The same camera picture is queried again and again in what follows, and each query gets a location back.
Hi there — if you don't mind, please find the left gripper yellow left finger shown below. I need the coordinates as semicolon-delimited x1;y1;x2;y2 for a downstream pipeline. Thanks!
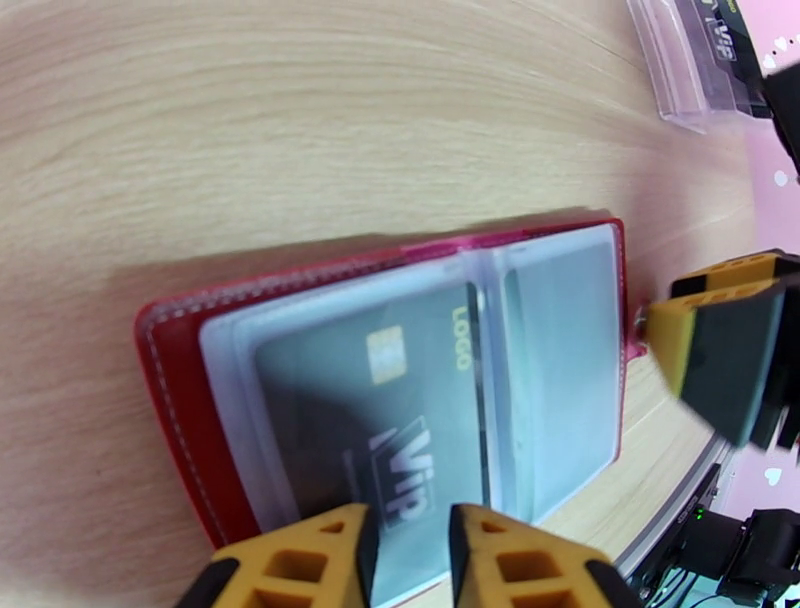
174;502;379;608

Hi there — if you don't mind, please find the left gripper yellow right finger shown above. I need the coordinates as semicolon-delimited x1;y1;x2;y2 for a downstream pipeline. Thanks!
449;502;645;608

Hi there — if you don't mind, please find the black VIP credit card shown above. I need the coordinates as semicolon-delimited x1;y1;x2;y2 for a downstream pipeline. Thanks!
677;0;773;120
252;282;492;608

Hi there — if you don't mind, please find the red leather card holder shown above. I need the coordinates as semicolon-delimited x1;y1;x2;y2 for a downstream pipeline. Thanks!
132;217;651;551

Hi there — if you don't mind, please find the clear plastic card box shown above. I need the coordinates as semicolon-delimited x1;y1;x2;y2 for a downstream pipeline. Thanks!
626;0;776;136

